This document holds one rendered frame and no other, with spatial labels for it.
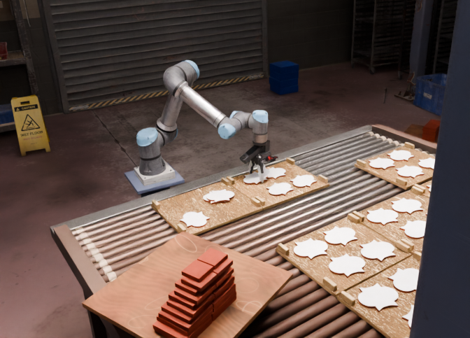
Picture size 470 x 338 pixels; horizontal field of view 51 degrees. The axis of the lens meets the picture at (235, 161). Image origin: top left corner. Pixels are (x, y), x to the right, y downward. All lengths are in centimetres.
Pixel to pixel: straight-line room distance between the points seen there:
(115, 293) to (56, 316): 167
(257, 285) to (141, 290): 39
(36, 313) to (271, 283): 205
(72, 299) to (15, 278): 51
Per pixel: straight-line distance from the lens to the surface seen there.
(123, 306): 168
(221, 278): 153
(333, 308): 181
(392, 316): 179
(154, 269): 181
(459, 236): 29
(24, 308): 353
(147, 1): 702
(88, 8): 681
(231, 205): 235
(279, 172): 263
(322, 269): 195
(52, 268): 381
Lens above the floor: 211
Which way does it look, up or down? 25 degrees down
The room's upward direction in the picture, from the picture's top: 2 degrees counter-clockwise
